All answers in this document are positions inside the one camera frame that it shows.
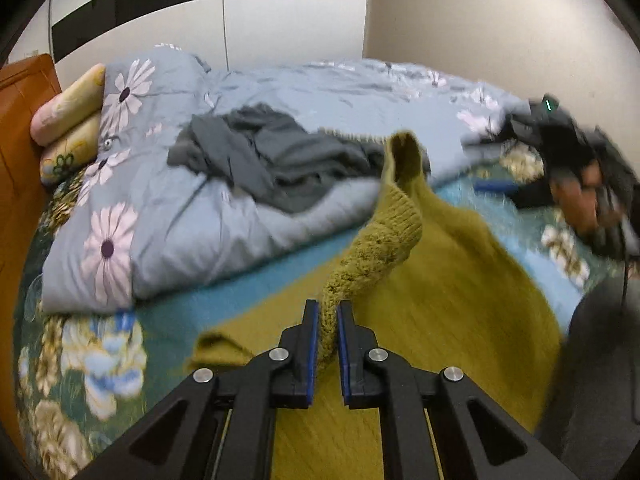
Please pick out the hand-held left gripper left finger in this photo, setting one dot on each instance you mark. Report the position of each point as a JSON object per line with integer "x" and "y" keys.
{"x": 313, "y": 345}

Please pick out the yellow floral pillow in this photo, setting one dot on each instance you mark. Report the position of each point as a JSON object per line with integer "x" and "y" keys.
{"x": 67, "y": 152}
{"x": 70, "y": 102}

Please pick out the person's right hand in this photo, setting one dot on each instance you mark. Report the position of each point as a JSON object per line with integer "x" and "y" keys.
{"x": 582, "y": 205}

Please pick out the person's grey pants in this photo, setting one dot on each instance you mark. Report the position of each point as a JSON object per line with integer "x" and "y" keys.
{"x": 595, "y": 385}

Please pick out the olive green knit sweater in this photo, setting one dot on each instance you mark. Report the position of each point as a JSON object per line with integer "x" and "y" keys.
{"x": 450, "y": 280}

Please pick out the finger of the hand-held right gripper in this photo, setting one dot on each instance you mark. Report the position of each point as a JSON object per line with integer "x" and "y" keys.
{"x": 505, "y": 188}

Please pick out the teal floral bed sheet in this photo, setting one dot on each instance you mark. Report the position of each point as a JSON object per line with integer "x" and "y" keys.
{"x": 100, "y": 360}

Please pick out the dark grey garment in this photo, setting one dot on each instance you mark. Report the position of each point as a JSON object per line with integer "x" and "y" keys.
{"x": 280, "y": 160}

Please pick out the wooden headboard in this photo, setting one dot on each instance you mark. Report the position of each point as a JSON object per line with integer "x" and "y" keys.
{"x": 22, "y": 160}

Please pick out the blue floral duvet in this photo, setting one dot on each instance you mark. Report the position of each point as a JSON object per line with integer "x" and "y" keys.
{"x": 190, "y": 220}

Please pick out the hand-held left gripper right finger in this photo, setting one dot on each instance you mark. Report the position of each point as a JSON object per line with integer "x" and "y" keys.
{"x": 342, "y": 355}

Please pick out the white wardrobe with black stripe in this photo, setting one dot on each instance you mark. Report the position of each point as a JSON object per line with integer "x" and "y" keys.
{"x": 200, "y": 15}

